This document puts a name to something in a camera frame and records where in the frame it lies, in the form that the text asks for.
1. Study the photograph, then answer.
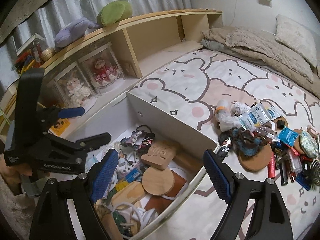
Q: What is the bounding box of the square wooden coaster with hook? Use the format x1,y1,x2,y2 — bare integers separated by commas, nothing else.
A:
141,140,180,170

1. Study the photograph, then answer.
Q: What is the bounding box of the white bunny doll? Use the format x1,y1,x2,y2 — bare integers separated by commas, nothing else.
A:
66,70,92,107

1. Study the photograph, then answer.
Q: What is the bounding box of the wooden bedside shelf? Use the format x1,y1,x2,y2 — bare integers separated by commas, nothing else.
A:
0,8,224,136

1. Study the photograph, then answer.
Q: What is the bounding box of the blue rectangular packet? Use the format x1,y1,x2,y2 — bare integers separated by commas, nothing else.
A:
296,173,311,191

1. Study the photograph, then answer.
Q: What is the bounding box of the red pen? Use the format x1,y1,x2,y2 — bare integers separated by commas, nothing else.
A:
267,153,276,179

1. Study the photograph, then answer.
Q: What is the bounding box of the doll in red dress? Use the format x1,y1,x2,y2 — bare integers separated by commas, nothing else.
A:
93,59,120,86

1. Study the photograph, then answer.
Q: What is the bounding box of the round plain cork coaster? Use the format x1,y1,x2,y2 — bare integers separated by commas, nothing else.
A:
238,144,273,172

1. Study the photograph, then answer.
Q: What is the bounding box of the white storage box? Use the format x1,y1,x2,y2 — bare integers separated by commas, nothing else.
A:
62,92,217,239

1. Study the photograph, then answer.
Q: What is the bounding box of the red clear plastic case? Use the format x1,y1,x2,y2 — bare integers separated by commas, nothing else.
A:
287,149,302,175

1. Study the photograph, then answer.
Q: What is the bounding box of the purple plush toy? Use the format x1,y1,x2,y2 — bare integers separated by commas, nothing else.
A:
54,17,100,48

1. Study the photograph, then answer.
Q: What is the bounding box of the silver foil packet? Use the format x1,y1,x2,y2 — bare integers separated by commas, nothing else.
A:
299,131,319,159

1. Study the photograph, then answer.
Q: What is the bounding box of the white blue wipes packet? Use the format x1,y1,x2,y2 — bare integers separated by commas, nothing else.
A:
239,103,281,131

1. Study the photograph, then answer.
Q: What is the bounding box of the green plush toy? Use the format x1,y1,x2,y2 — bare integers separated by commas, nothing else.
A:
97,1,132,27

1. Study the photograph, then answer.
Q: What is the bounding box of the cartoon print bed sheet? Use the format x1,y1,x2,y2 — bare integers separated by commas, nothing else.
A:
130,48,320,240

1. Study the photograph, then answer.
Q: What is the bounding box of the grey curtain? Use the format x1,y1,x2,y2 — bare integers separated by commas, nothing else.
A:
1,0,191,89

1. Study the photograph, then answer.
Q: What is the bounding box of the beige folded blanket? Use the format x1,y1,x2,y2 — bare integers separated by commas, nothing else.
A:
201,26,319,97

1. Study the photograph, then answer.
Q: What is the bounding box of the small fluffy beige pillow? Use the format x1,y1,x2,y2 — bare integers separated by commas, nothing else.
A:
275,14,317,67

